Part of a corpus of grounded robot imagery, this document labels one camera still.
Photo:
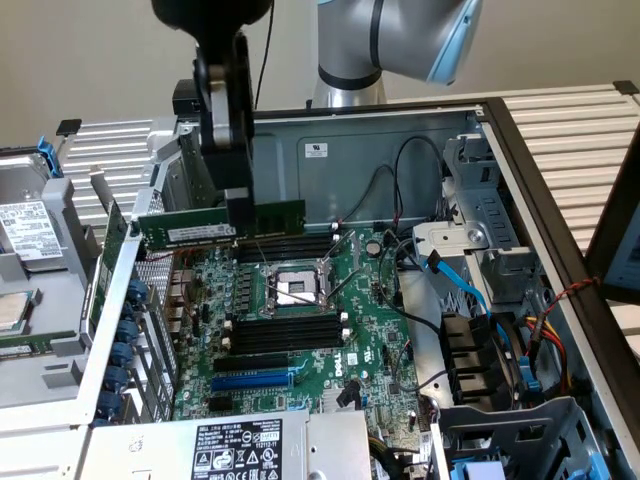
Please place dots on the metal port connector block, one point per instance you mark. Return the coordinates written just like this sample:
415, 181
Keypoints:
177, 287

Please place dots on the blue expansion slot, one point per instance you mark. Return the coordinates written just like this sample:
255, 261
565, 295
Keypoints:
250, 382

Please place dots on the CPU socket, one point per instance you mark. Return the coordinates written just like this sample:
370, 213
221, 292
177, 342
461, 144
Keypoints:
290, 285

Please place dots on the black case fan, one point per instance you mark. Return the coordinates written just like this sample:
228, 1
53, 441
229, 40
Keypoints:
465, 350

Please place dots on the silver metal disk bay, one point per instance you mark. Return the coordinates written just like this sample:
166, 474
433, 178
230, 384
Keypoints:
450, 237

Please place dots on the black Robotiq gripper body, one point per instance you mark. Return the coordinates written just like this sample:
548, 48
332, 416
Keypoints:
215, 20

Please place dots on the blue plastic block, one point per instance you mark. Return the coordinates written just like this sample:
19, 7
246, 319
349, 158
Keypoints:
477, 472

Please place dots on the round coin battery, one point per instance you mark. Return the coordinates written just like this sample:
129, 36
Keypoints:
373, 246

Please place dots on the short black expansion slot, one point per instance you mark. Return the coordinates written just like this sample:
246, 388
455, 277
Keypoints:
222, 405

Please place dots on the long black expansion slot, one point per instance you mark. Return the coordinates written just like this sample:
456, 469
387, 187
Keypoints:
250, 362

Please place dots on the thin metal locking lever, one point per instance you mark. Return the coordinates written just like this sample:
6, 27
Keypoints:
345, 286
261, 250

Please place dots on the grey perforated drive cage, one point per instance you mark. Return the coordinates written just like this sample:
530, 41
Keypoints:
525, 420

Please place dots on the silver CPU chip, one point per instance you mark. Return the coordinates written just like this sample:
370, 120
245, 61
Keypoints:
17, 312

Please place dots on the green RAM stick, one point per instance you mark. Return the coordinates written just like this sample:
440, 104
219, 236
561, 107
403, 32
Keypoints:
280, 220
22, 350

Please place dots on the blue plastic latch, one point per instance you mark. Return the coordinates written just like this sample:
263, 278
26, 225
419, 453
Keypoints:
534, 386

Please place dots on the black box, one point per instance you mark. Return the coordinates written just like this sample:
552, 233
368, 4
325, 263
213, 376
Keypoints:
184, 97

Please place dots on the blue plastic tab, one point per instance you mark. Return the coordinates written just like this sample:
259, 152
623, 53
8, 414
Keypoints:
599, 467

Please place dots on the white label sticker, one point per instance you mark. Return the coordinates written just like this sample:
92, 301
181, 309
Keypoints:
314, 149

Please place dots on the green Dell motherboard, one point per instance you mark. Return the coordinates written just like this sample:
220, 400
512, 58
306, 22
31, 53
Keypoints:
370, 325

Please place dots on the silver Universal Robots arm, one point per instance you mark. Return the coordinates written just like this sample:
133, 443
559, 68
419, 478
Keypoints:
360, 40

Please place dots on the small silver chipset heatsink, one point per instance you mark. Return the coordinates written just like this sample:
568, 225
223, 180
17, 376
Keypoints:
330, 400

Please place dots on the black framed monitor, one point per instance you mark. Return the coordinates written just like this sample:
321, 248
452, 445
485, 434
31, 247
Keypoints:
605, 240

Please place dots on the black table end cap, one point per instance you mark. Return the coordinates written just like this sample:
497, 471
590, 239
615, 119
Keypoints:
626, 87
69, 127

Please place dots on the blue plastic clip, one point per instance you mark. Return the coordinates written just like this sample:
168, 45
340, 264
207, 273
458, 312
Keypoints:
50, 160

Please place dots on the silver power supply with label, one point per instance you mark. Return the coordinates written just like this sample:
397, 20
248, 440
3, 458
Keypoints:
150, 450

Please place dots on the open grey PC case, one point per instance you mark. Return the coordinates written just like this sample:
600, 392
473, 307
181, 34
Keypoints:
350, 190

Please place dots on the silver hard disk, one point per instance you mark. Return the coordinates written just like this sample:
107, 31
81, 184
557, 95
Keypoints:
22, 230

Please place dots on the black RAM slot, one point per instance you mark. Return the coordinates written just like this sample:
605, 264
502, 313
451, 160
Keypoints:
287, 339
287, 321
287, 348
320, 232
287, 330
287, 254
287, 247
287, 241

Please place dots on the grey parts rack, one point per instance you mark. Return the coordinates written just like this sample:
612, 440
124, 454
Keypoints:
60, 235

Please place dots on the green graphics card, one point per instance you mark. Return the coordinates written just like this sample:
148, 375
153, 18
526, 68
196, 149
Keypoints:
116, 230

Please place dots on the blue round retention knob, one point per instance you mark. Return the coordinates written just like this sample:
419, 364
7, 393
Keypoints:
116, 376
127, 330
121, 353
107, 401
136, 291

